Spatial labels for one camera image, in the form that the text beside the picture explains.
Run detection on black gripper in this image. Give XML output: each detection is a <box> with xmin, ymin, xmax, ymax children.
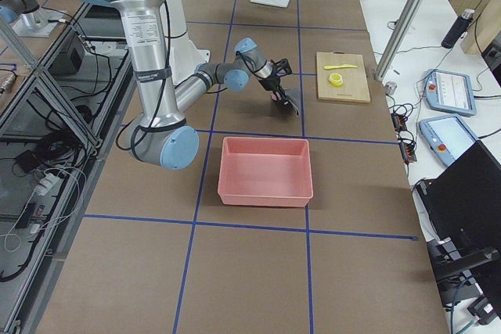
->
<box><xmin>259</xmin><ymin>75</ymin><xmax>283</xmax><ymax>102</ymax></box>

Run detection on dark grey cloth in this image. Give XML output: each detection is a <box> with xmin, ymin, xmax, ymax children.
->
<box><xmin>273</xmin><ymin>88</ymin><xmax>301</xmax><ymax>117</ymax></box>

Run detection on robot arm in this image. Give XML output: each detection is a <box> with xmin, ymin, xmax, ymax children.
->
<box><xmin>80</xmin><ymin>0</ymin><xmax>292</xmax><ymax>170</ymax></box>

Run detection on black water bottle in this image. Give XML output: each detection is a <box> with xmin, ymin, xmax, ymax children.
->
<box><xmin>441</xmin><ymin>9</ymin><xmax>475</xmax><ymax>49</ymax></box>

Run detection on yellow lemon slices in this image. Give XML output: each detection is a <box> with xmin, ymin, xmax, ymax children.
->
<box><xmin>328</xmin><ymin>73</ymin><xmax>344</xmax><ymax>88</ymax></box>

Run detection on bamboo cutting board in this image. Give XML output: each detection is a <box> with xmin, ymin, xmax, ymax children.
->
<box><xmin>316</xmin><ymin>52</ymin><xmax>371</xmax><ymax>103</ymax></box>

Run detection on yellow plastic knife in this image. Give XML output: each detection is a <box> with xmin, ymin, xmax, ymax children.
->
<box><xmin>323</xmin><ymin>64</ymin><xmax>359</xmax><ymax>70</ymax></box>

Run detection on pink plastic bin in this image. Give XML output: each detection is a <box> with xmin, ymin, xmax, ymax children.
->
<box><xmin>218</xmin><ymin>137</ymin><xmax>313</xmax><ymax>207</ymax></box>

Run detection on teach pendant far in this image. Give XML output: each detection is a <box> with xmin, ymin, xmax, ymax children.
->
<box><xmin>424</xmin><ymin>69</ymin><xmax>477</xmax><ymax>117</ymax></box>

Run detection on teach pendant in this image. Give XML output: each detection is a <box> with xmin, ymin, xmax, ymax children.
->
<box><xmin>424</xmin><ymin>69</ymin><xmax>477</xmax><ymax>117</ymax></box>
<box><xmin>418</xmin><ymin>114</ymin><xmax>479</xmax><ymax>167</ymax></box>

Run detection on teach pendant near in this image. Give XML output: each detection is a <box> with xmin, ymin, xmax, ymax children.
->
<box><xmin>418</xmin><ymin>114</ymin><xmax>479</xmax><ymax>167</ymax></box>

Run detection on black laptop screen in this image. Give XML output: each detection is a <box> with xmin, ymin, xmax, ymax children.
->
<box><xmin>415</xmin><ymin>138</ymin><xmax>501</xmax><ymax>303</ymax></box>

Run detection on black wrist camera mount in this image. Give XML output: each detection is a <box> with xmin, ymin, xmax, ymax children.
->
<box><xmin>271</xmin><ymin>58</ymin><xmax>293</xmax><ymax>77</ymax></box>

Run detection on white camera stand pillar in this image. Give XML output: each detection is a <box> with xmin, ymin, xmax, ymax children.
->
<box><xmin>160</xmin><ymin>0</ymin><xmax>210</xmax><ymax>84</ymax></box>

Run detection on black power strip with cables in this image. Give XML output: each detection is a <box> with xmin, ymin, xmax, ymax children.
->
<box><xmin>389</xmin><ymin>103</ymin><xmax>417</xmax><ymax>164</ymax></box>

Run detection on grey aluminium post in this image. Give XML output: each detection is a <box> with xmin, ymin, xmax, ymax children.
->
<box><xmin>374</xmin><ymin>0</ymin><xmax>423</xmax><ymax>81</ymax></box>

